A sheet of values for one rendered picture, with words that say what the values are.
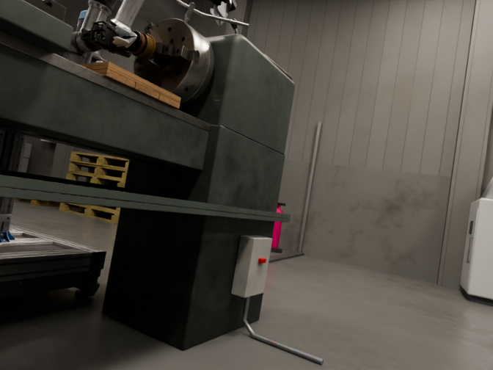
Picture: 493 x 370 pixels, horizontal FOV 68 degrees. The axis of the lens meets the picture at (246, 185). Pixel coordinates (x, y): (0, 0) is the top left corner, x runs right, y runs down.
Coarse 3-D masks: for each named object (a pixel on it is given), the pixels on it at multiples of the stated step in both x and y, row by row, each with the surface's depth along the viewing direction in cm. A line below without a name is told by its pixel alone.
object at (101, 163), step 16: (80, 160) 562; (96, 160) 591; (112, 160) 552; (128, 160) 516; (96, 176) 537; (112, 176) 574; (64, 208) 557; (80, 208) 594; (96, 208) 528; (112, 208) 562
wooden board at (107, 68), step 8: (88, 64) 104; (96, 64) 102; (104, 64) 100; (112, 64) 100; (96, 72) 102; (104, 72) 100; (112, 72) 101; (120, 72) 103; (128, 72) 105; (120, 80) 103; (128, 80) 106; (136, 80) 108; (144, 80) 110; (136, 88) 108; (144, 88) 111; (152, 88) 114; (160, 88) 116; (152, 96) 114; (160, 96) 117; (168, 96) 120; (176, 96) 123; (168, 104) 121; (176, 104) 123
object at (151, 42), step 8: (136, 32) 126; (136, 40) 131; (144, 40) 126; (152, 40) 130; (128, 48) 128; (136, 48) 126; (144, 48) 128; (152, 48) 129; (136, 56) 129; (144, 56) 130; (152, 56) 133
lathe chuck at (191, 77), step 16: (160, 32) 142; (176, 32) 137; (192, 32) 133; (192, 48) 132; (160, 64) 145; (176, 64) 135; (192, 64) 132; (160, 80) 138; (176, 80) 134; (192, 80) 135
